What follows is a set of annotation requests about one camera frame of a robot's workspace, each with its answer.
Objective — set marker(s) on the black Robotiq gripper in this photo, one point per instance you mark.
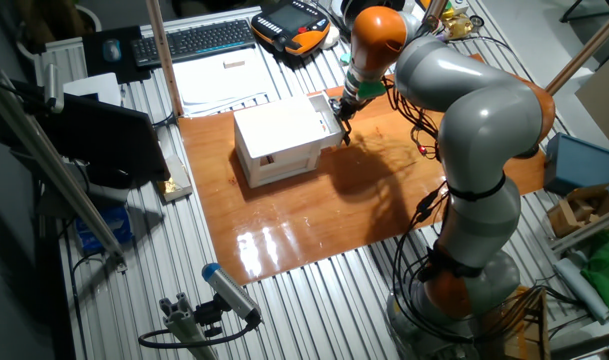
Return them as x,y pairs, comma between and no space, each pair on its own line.
351,106

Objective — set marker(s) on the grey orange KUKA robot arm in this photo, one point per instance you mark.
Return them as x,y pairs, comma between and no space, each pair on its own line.
484,120

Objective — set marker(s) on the white drawer cabinet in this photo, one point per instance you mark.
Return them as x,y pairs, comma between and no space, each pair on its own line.
279,127

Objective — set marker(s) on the open cardboard box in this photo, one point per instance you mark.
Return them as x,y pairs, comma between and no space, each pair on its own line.
579,210

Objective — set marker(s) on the white round object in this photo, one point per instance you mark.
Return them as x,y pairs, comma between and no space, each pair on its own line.
330,39

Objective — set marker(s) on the orange black teach pendant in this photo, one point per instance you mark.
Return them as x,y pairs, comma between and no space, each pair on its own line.
291,20

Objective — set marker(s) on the glossy wooden board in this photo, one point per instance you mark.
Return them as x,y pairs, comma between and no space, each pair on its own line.
294,225

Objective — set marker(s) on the small wooden block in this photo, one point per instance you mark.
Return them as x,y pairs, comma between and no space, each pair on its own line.
234,64

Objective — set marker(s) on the white paper stack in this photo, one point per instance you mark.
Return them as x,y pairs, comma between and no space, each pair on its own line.
219,85

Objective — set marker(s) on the black computer keyboard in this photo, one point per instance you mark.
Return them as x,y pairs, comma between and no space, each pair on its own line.
194,42

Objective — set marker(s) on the small box with gold foil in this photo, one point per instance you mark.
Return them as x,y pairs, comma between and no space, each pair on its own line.
176,180

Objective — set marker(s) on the black monitor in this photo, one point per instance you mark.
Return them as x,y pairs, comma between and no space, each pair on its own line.
109,140

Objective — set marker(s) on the blue box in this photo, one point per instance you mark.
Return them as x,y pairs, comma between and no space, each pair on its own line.
579,165

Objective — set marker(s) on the grey computer mouse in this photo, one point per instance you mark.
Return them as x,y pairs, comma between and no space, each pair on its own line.
112,50

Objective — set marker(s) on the white flat box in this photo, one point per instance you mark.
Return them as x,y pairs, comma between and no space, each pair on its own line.
94,87

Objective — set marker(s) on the black mouse pad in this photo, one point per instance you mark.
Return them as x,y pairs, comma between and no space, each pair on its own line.
96,70

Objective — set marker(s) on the brown cardboard sheet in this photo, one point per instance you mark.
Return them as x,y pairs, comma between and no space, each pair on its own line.
604,105

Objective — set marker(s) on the short aluminium profile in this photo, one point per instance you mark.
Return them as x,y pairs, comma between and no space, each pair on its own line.
184,325

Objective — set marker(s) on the blue tissue pack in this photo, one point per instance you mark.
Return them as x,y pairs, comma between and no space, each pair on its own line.
104,230

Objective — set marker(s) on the aluminium bar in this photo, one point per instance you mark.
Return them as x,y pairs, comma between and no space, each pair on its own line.
589,227

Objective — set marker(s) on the white paper roll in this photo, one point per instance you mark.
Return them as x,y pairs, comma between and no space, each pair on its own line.
581,290

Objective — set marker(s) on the wooden post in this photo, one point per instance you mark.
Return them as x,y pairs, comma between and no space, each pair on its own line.
163,55
584,50
436,10

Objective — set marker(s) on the silver camera with blue end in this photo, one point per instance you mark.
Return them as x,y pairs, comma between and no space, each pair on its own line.
229,290

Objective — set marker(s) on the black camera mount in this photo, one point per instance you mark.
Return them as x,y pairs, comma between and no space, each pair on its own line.
209,315

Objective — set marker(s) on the aluminium frame beam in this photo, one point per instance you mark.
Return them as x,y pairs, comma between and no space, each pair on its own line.
59,170

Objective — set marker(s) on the silver depth camera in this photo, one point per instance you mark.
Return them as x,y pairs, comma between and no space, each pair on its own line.
54,87

